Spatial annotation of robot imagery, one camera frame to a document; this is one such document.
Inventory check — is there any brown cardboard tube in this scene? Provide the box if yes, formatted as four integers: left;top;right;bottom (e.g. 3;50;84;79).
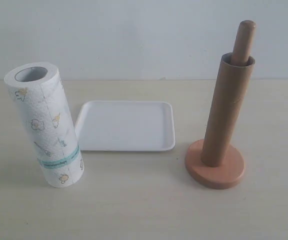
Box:
201;53;255;167

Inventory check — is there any wooden paper towel holder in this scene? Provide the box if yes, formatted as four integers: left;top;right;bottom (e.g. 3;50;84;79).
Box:
184;20;256;190

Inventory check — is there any white printed paper towel roll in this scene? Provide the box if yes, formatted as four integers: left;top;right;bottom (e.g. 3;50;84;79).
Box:
4;62;85;188

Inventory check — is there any white rectangular plastic tray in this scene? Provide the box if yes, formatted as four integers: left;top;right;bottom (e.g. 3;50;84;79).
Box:
75;100;176;152

